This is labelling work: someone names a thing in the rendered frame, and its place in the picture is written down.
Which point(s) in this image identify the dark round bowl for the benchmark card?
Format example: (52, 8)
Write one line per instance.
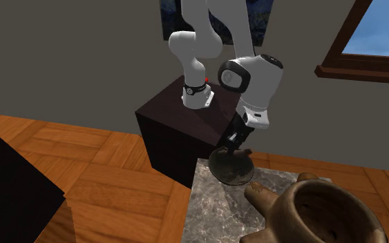
(231, 168)

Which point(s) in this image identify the brown framed window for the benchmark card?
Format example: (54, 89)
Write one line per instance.
(369, 43)

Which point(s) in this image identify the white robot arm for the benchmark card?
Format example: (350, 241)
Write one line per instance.
(254, 80)

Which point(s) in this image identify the black cabinet with stone top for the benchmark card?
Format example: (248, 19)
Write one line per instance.
(9, 191)

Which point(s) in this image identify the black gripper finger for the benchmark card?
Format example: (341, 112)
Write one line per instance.
(232, 143)

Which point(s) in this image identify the brown clay pot with knobs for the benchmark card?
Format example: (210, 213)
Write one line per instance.
(312, 215)

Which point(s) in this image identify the dark blue wall picture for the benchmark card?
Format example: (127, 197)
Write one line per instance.
(263, 20)

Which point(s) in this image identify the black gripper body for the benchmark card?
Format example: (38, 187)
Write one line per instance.
(240, 128)

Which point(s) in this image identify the dark robot stand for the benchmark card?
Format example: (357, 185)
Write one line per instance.
(180, 134)

